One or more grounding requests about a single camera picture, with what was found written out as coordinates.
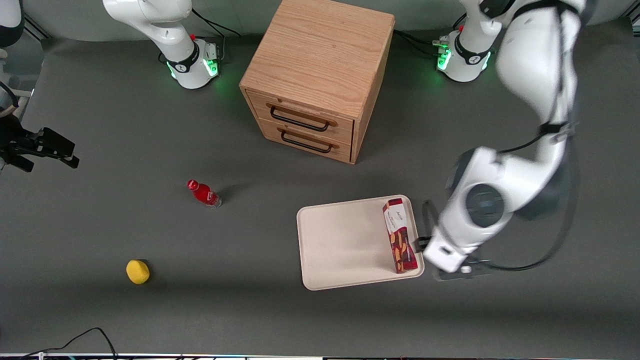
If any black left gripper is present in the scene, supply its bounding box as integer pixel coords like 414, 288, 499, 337
410, 236, 494, 282

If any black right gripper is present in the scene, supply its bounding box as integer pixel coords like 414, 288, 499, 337
0, 114, 80, 173

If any red cookie box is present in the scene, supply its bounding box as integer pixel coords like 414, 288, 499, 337
382, 198, 420, 275

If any cream rectangular tray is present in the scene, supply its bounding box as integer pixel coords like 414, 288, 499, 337
296, 194, 426, 292

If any yellow lemon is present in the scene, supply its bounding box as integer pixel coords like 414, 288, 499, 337
125, 259, 151, 285

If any small red drink bottle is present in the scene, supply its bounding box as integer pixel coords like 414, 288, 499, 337
186, 179, 222, 209

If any wooden drawer cabinet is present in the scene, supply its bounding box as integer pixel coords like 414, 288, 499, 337
239, 0, 396, 165

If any wooden drawer black handle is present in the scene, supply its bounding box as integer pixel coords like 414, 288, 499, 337
257, 116, 353, 165
246, 90, 355, 147

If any black cable at table edge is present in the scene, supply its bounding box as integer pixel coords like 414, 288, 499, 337
19, 327, 119, 360

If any black cable right arm base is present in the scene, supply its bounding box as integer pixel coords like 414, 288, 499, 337
191, 7, 242, 63

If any black cables left arm base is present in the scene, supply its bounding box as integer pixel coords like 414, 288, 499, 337
393, 14, 468, 58

